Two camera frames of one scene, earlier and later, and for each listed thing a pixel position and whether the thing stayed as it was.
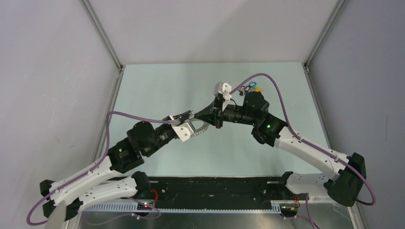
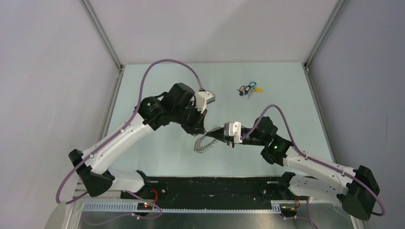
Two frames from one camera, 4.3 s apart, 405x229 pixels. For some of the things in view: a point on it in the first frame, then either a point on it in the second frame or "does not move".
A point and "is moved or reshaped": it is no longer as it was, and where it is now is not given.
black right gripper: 213,114 -> 219,133
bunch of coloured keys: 251,88 does not move
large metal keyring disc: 205,126 is moved or reshaped
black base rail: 217,192 does not move
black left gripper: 183,117 -> 197,127
